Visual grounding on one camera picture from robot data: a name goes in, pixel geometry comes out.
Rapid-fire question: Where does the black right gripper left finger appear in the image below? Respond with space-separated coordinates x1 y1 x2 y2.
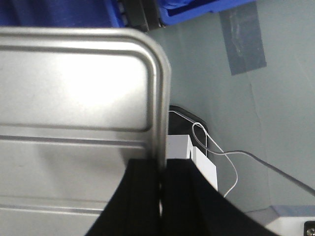
86 159 160 236

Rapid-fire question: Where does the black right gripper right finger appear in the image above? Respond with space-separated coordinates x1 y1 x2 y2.
162 159 274 236

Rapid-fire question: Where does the silver metal tray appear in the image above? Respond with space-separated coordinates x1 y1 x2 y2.
0 27 171 236

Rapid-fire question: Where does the white power adapter box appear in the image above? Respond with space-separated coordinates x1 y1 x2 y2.
166 135 218 191

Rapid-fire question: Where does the grey floor tape patch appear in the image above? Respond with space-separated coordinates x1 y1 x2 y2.
219 1 267 76

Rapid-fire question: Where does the blue bin lower right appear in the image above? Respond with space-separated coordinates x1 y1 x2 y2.
157 0 253 26

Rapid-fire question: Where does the white thin cable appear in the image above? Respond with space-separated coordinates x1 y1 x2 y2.
168 110 315 198

